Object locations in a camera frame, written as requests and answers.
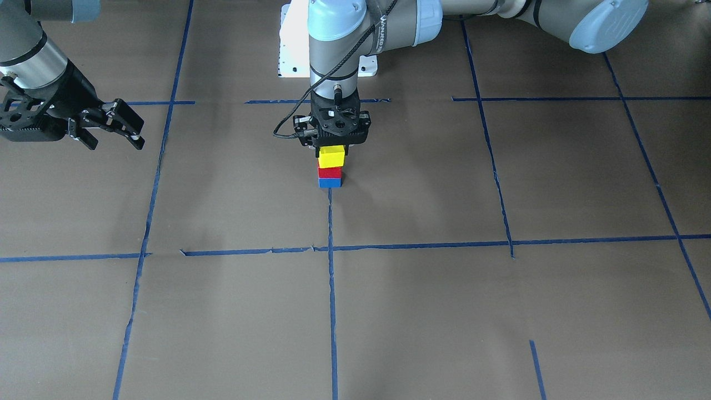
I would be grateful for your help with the yellow wooden cube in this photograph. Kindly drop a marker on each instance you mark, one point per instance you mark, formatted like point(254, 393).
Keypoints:
point(331, 157)

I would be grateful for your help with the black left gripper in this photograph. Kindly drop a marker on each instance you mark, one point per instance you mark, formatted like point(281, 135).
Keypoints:
point(302, 123)

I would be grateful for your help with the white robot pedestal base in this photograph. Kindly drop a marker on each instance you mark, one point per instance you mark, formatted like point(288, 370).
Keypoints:
point(294, 50)

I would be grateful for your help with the red wooden cube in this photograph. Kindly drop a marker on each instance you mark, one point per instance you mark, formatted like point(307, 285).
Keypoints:
point(329, 173)

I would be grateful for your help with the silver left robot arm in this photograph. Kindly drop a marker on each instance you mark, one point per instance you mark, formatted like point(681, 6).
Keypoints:
point(589, 26)

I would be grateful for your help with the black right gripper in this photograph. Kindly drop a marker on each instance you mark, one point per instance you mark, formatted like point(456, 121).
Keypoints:
point(76, 87)

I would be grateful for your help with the blue wooden cube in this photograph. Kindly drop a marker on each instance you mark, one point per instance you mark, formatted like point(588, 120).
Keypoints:
point(329, 183)

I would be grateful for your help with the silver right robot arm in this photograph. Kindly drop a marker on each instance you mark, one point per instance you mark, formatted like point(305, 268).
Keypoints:
point(28, 53)

